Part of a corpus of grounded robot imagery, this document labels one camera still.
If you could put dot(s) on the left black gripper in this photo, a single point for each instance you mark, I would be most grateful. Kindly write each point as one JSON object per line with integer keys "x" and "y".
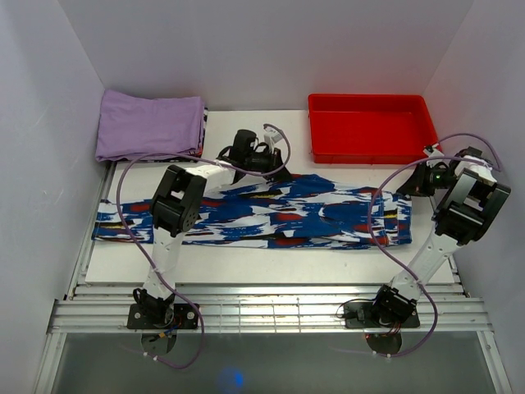
{"x": 273, "y": 159}

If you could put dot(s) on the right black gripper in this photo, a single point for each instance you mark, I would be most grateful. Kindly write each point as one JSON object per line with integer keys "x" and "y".
{"x": 416, "y": 184}

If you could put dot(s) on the blue patterned trousers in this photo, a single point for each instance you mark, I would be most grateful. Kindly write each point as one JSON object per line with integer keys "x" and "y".
{"x": 307, "y": 212}

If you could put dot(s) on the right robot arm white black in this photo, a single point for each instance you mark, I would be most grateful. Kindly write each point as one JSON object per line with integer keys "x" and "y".
{"x": 472, "y": 199}

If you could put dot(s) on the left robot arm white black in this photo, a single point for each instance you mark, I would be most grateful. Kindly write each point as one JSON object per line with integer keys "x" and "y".
{"x": 176, "y": 204}

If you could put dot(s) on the folded purple trousers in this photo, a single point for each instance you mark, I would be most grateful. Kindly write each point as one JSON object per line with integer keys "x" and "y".
{"x": 130, "y": 127}

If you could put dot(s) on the red plastic tray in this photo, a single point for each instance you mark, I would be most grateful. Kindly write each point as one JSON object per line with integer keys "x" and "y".
{"x": 369, "y": 128}

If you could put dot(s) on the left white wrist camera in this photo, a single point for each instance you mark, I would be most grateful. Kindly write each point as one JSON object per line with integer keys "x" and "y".
{"x": 272, "y": 135}

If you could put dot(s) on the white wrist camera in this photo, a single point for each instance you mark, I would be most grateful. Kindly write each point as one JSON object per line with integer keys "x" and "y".
{"x": 272, "y": 135}
{"x": 433, "y": 152}

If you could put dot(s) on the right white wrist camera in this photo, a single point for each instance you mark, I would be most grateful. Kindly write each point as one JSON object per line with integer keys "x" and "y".
{"x": 433, "y": 152}

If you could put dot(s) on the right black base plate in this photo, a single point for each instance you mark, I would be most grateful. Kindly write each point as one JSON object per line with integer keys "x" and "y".
{"x": 361, "y": 313}

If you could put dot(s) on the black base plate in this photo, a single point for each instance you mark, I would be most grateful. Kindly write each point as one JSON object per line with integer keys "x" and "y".
{"x": 178, "y": 316}
{"x": 361, "y": 313}

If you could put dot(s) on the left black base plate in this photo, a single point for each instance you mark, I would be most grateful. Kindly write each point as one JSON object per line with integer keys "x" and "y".
{"x": 178, "y": 316}

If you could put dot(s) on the aluminium rail frame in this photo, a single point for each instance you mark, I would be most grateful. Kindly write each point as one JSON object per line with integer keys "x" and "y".
{"x": 262, "y": 291}

